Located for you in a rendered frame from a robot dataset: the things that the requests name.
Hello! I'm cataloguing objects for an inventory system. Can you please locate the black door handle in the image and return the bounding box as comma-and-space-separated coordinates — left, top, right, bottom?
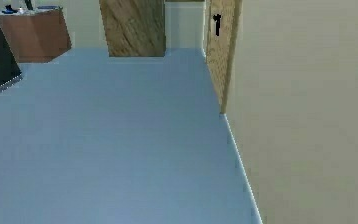
212, 13, 223, 37

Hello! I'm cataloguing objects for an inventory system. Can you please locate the blue object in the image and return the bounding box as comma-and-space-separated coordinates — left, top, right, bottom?
2, 4, 19, 15

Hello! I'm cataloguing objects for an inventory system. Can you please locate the light wooden room door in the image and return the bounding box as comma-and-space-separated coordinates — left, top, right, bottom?
98, 0, 167, 58
205, 0, 244, 115

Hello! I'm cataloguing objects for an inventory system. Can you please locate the brown wooden cupboard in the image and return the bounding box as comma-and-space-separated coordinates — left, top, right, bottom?
0, 7, 73, 64

